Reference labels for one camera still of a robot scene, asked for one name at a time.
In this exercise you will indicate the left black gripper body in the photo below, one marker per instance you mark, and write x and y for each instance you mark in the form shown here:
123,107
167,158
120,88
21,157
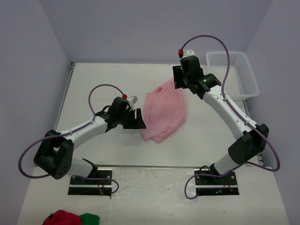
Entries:
121,116

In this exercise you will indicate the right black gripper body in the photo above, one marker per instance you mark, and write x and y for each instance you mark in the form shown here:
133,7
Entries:
185,80

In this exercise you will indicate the pink t shirt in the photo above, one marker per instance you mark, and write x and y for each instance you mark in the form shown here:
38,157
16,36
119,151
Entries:
164,112

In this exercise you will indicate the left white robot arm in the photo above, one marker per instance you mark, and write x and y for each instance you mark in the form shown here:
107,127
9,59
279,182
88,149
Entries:
55,153

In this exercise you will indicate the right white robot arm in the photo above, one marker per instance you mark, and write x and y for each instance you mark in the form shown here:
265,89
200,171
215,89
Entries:
249,136

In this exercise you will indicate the white plastic basket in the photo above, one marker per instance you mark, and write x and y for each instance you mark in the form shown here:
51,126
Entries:
241,83

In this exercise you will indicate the green folded t shirt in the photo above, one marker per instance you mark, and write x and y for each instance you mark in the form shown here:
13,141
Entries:
90,219

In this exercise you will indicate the red folded t shirt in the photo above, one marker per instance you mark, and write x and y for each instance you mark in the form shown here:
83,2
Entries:
62,217

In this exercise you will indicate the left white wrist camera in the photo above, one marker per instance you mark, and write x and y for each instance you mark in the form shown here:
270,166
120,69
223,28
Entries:
131,101

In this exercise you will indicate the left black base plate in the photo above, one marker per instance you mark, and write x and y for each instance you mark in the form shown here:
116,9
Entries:
78,186

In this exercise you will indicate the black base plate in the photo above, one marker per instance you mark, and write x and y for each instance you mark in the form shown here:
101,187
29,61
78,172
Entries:
210,186
78,186

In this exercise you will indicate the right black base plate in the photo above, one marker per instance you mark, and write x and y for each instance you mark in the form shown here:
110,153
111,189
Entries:
210,186

